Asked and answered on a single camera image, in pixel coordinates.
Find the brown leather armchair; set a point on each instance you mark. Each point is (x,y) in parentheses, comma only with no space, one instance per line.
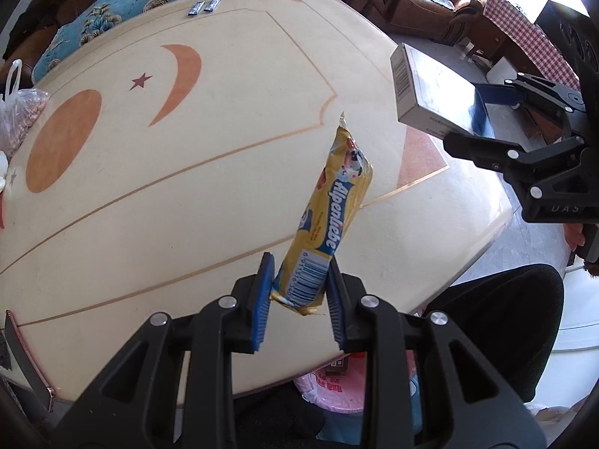
(435,14)

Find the person's black trousers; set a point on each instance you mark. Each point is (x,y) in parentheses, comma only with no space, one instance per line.
(491,318)

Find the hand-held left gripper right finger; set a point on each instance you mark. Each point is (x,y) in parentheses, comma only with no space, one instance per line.
(335,308)

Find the blue floral cushion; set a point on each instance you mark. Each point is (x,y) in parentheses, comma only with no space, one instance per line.
(117,23)

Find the clear plastic bag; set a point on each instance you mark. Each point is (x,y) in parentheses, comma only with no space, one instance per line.
(21,117)

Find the dark printed box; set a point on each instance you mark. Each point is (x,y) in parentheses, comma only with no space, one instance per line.
(339,366)

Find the yellow candy packet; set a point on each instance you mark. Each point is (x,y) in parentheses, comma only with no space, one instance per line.
(327,206)

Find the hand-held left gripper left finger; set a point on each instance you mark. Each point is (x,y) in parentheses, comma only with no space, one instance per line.
(263,308)

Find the small silver sachet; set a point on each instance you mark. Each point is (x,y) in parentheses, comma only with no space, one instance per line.
(195,8)
(213,5)

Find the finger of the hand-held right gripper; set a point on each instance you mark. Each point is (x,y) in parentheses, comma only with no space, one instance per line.
(486,150)
(500,96)

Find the white crumpled bag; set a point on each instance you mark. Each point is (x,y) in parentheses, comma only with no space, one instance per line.
(3,173)

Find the red checkered tablecloth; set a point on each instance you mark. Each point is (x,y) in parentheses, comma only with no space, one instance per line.
(529,32)

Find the pink-edged phone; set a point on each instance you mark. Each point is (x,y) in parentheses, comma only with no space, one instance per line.
(28,355)

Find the white plastic tub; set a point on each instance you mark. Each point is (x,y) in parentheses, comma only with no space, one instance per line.
(575,322)

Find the person's right hand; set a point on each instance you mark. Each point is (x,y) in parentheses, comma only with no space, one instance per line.
(574,241)

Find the grey cardboard box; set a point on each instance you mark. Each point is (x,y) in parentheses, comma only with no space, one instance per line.
(435,89)

